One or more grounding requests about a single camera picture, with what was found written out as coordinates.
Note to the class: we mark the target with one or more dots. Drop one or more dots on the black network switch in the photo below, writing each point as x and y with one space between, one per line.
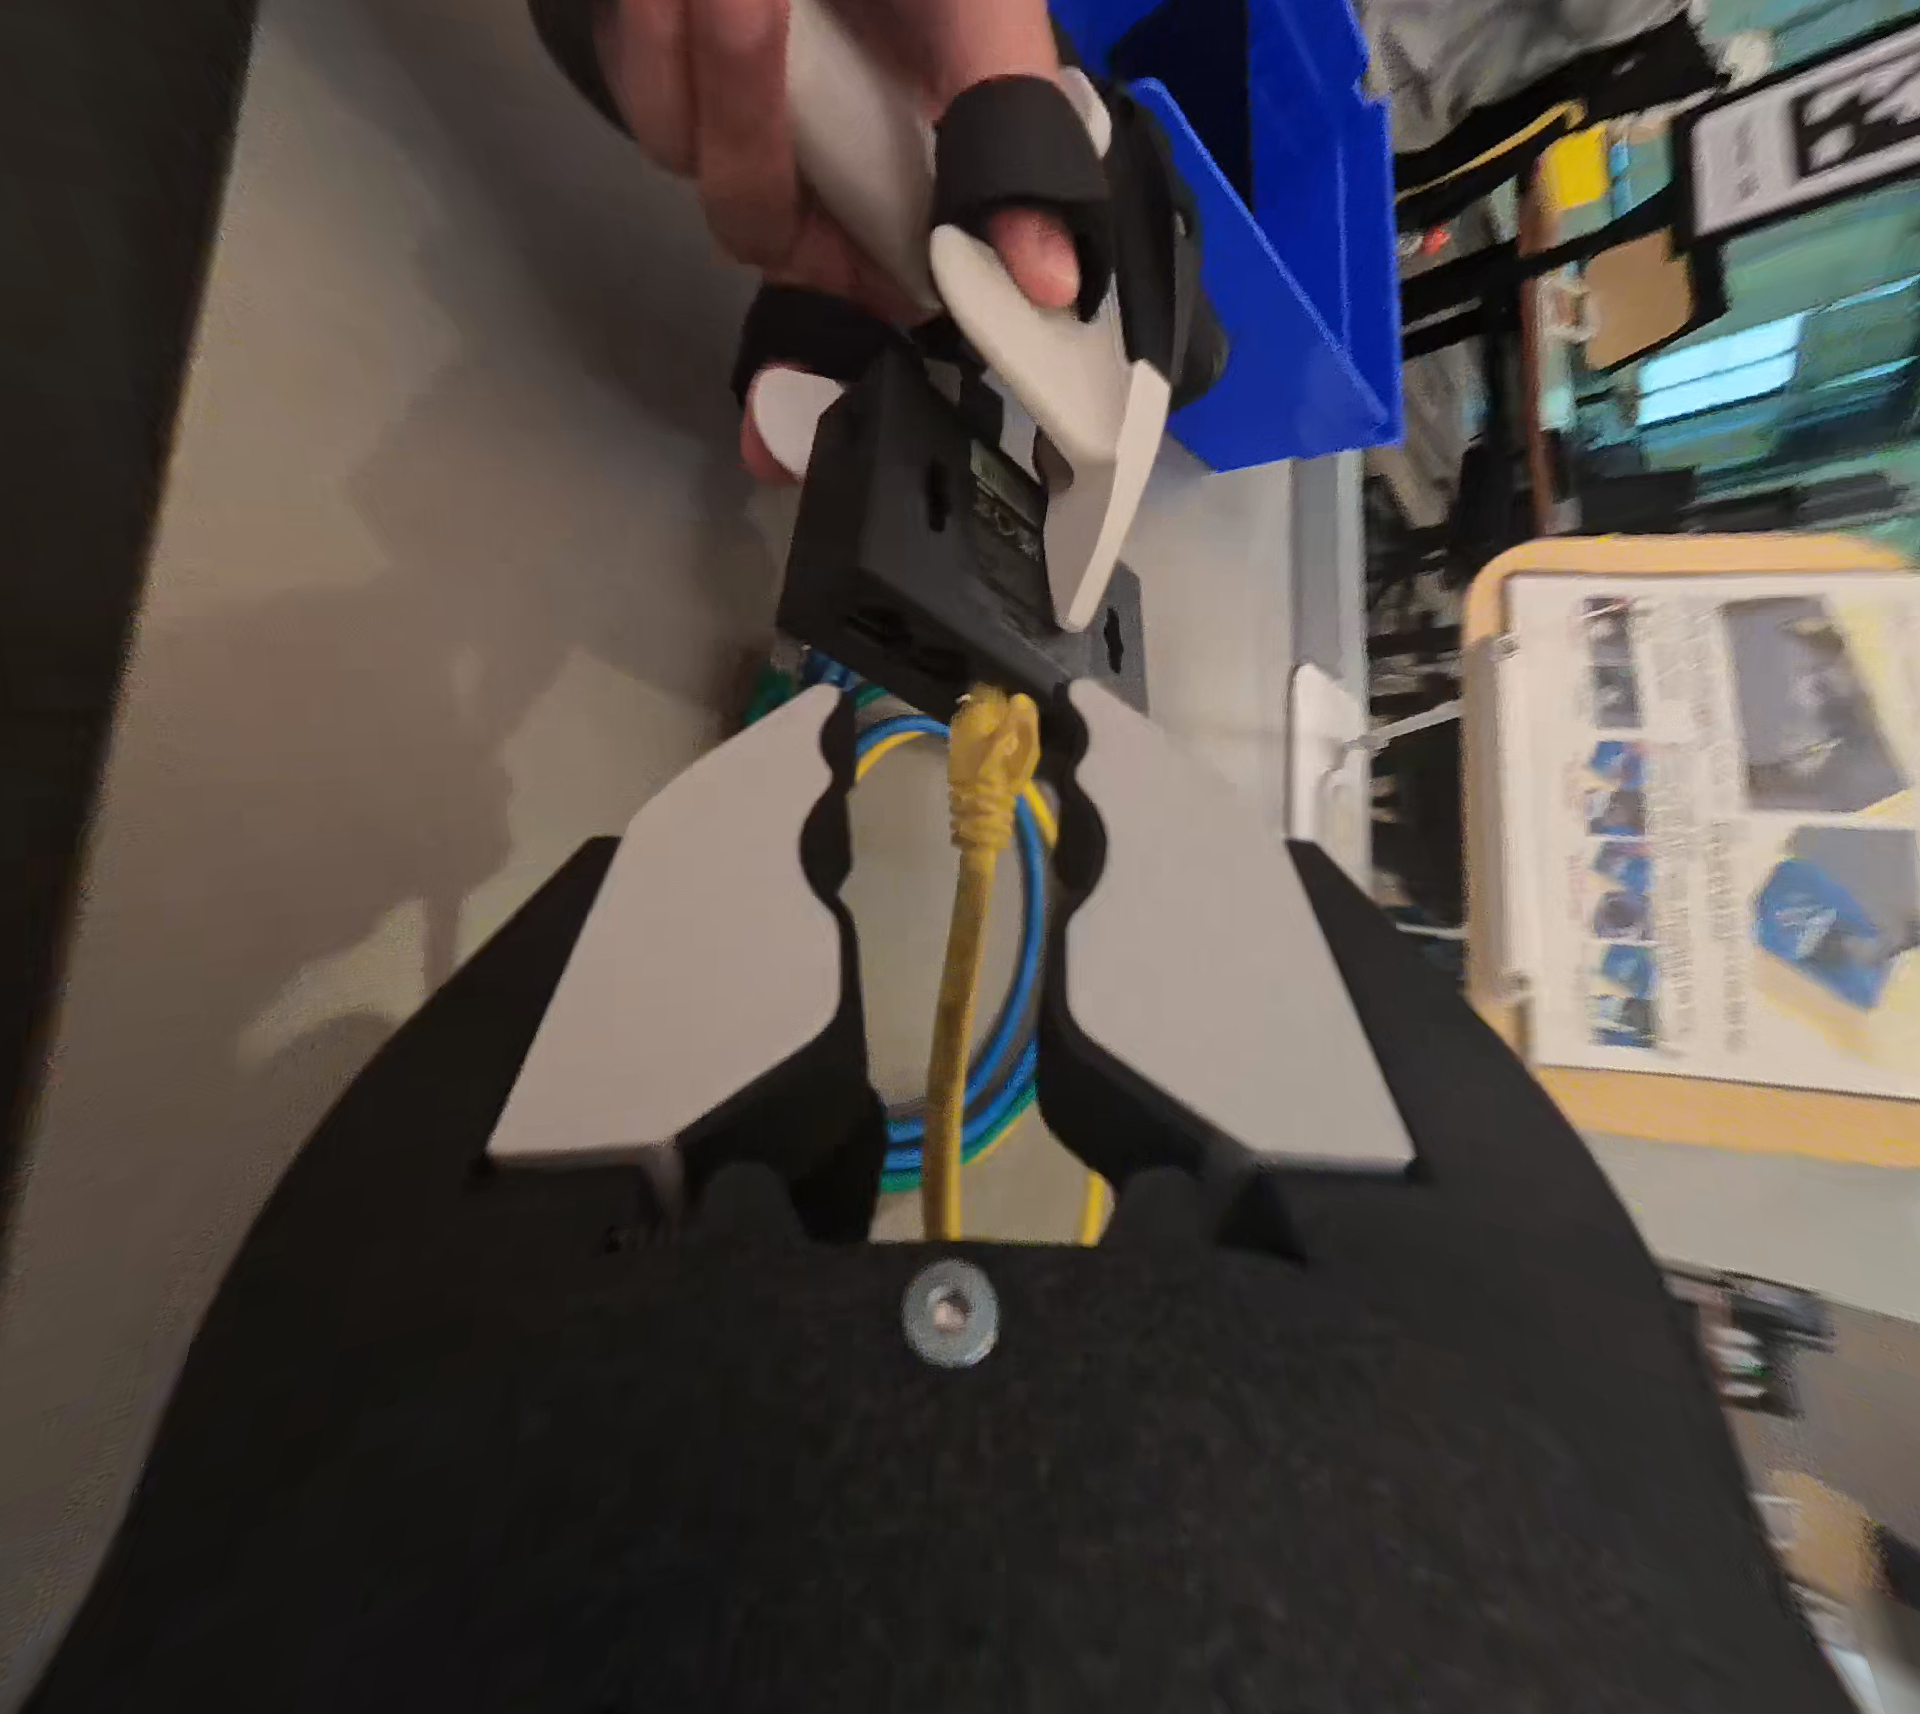
900 544

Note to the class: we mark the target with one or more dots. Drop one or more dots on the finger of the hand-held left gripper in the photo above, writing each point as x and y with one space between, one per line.
1050 364
789 425

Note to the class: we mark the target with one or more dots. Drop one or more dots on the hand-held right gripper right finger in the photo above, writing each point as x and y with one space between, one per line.
1231 965

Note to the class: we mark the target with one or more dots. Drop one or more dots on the instruction sheet on clipboard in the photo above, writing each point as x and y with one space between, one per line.
1650 1122

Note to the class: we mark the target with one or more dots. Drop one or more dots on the blue plastic bin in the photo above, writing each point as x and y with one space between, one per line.
1290 289

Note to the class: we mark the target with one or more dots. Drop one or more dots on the black-white marker tag sign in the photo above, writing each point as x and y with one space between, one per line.
1814 132

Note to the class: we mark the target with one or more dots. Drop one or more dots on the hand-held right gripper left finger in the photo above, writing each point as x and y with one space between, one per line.
690 965

